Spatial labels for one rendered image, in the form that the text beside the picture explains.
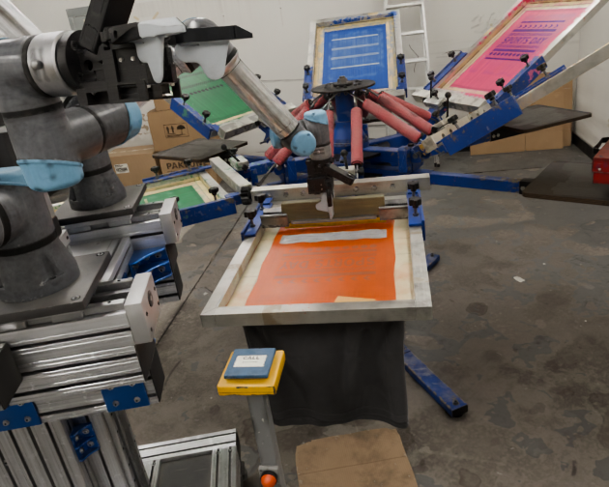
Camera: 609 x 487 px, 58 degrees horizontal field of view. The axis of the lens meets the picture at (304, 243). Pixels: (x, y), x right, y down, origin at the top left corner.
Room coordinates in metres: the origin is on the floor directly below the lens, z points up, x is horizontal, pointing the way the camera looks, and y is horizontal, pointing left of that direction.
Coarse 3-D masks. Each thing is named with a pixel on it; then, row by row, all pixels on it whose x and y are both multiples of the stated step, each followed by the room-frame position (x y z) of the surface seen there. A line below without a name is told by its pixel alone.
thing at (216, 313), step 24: (240, 264) 1.49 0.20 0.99; (216, 288) 1.36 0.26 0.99; (216, 312) 1.22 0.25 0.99; (240, 312) 1.20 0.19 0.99; (264, 312) 1.19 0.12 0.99; (288, 312) 1.17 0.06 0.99; (312, 312) 1.16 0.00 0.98; (336, 312) 1.15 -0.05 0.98; (360, 312) 1.14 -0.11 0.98; (384, 312) 1.13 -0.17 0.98; (408, 312) 1.12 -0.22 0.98
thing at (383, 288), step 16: (352, 224) 1.76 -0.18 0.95; (368, 224) 1.74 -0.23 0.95; (384, 224) 1.72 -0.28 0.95; (336, 240) 1.65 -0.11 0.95; (352, 240) 1.63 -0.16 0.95; (368, 240) 1.61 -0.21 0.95; (384, 240) 1.59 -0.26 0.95; (384, 256) 1.47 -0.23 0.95; (384, 272) 1.37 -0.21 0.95; (336, 288) 1.32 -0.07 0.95; (352, 288) 1.31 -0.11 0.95; (368, 288) 1.30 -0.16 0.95; (384, 288) 1.28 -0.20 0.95
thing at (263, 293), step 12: (288, 228) 1.81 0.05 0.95; (300, 228) 1.79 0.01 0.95; (312, 228) 1.77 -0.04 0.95; (324, 228) 1.76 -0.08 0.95; (276, 240) 1.72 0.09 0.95; (276, 252) 1.61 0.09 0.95; (264, 264) 1.54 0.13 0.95; (276, 264) 1.53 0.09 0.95; (264, 276) 1.45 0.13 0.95; (264, 288) 1.38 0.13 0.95; (276, 288) 1.37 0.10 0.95; (288, 288) 1.36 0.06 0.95; (300, 288) 1.35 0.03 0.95; (312, 288) 1.34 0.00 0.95; (252, 300) 1.32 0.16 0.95; (264, 300) 1.31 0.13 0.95; (276, 300) 1.30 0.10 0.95; (288, 300) 1.29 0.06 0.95; (300, 300) 1.29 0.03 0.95; (312, 300) 1.28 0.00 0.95
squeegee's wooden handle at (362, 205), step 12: (288, 204) 1.78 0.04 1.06; (300, 204) 1.77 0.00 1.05; (312, 204) 1.76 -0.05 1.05; (336, 204) 1.74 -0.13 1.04; (348, 204) 1.74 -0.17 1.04; (360, 204) 1.73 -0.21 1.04; (372, 204) 1.72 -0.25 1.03; (384, 204) 1.71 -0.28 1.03; (288, 216) 1.78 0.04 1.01; (300, 216) 1.77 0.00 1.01; (312, 216) 1.76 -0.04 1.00; (324, 216) 1.75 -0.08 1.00; (336, 216) 1.75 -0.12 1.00
